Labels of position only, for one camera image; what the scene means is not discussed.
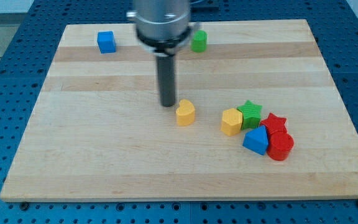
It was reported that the blue cube block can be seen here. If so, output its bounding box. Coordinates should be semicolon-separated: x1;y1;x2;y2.
97;31;116;54

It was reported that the wooden board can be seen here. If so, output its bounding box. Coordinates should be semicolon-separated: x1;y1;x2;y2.
0;19;358;202

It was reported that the red cylinder block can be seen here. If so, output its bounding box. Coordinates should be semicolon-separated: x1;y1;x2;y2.
267;132;294;161

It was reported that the yellow heart block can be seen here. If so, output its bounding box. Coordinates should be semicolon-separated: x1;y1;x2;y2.
176;99;195;126

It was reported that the red star block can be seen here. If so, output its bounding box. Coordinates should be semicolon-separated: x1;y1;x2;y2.
259;113;287;137

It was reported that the green cylinder block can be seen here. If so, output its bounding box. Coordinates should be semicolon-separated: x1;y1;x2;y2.
190;30;208;53

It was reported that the blue triangle block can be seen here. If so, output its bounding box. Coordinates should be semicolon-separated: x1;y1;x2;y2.
242;126;269;156

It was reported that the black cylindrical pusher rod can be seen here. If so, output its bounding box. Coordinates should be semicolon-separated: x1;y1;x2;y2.
156;56;176;107

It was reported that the green star block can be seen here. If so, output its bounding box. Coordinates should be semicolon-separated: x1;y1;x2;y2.
237;100;262;129

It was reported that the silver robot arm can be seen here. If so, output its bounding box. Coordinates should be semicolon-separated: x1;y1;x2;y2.
126;0;200;107

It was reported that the yellow hexagon block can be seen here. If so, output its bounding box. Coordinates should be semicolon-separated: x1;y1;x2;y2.
221;108;243;136

